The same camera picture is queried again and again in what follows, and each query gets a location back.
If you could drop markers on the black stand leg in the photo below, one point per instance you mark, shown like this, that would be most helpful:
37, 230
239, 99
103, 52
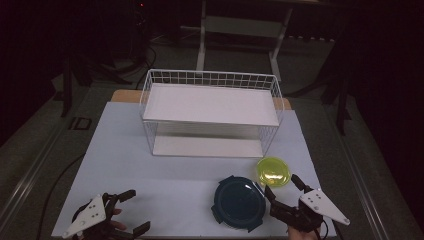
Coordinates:
341, 106

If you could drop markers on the light blue table mat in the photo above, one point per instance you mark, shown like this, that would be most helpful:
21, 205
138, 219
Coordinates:
133, 173

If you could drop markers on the white metal stand frame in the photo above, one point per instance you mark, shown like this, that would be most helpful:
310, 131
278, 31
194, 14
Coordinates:
201, 50

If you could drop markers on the person's right hand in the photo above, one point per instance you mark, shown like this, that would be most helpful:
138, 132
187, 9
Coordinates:
303, 236

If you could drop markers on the dark blue lidded glass container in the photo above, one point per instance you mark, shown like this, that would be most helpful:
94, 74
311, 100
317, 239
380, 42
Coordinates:
238, 204

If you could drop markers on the yellow-green plastic bowl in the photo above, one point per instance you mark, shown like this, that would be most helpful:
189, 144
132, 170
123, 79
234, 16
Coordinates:
273, 171

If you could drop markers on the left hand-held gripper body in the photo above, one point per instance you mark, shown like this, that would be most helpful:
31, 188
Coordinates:
88, 215

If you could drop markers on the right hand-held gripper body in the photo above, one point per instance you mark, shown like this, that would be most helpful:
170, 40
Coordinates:
320, 203

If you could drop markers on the black rectangular floor frame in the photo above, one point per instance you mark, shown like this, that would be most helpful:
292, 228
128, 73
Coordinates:
80, 123

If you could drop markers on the person's left hand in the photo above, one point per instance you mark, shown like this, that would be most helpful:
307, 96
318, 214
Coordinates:
117, 225

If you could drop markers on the grey metal floor rail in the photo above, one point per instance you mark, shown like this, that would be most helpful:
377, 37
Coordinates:
363, 186
26, 180

